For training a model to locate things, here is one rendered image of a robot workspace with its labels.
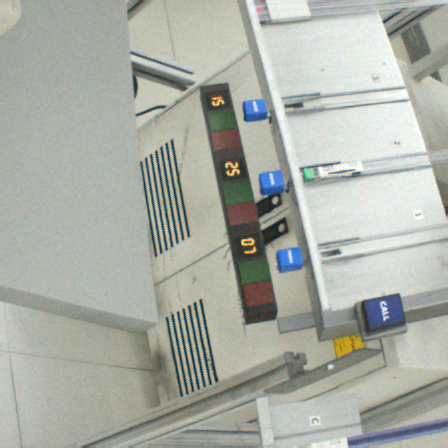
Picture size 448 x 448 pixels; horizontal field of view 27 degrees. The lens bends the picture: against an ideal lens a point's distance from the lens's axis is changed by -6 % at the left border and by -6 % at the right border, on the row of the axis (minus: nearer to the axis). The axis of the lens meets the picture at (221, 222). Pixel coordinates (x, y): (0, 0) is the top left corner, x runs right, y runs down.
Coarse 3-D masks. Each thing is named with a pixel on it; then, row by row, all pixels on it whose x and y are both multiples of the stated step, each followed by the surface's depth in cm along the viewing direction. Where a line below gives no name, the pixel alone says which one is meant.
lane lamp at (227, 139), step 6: (216, 132) 130; (222, 132) 130; (228, 132) 130; (234, 132) 130; (216, 138) 129; (222, 138) 129; (228, 138) 129; (234, 138) 129; (216, 144) 129; (222, 144) 129; (228, 144) 129; (234, 144) 129; (240, 144) 129; (216, 150) 129
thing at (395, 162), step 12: (396, 156) 126; (408, 156) 126; (420, 156) 126; (432, 156) 126; (444, 156) 126; (312, 168) 125; (372, 168) 125; (384, 168) 126; (396, 168) 126; (312, 180) 125
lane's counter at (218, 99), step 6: (222, 90) 133; (210, 96) 132; (216, 96) 132; (222, 96) 132; (228, 96) 132; (210, 102) 132; (216, 102) 132; (222, 102) 132; (228, 102) 132; (210, 108) 131; (216, 108) 131
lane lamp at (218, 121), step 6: (210, 114) 131; (216, 114) 131; (222, 114) 131; (228, 114) 131; (210, 120) 130; (216, 120) 130; (222, 120) 130; (228, 120) 130; (234, 120) 130; (210, 126) 130; (216, 126) 130; (222, 126) 130; (228, 126) 130; (234, 126) 130
